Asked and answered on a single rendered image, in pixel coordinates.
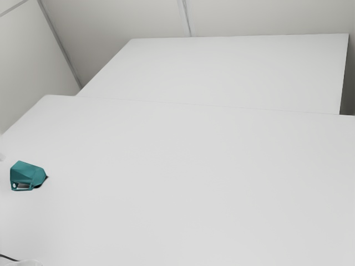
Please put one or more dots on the teal faceted mug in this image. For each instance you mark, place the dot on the teal faceted mug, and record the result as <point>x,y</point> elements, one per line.
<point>26,173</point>

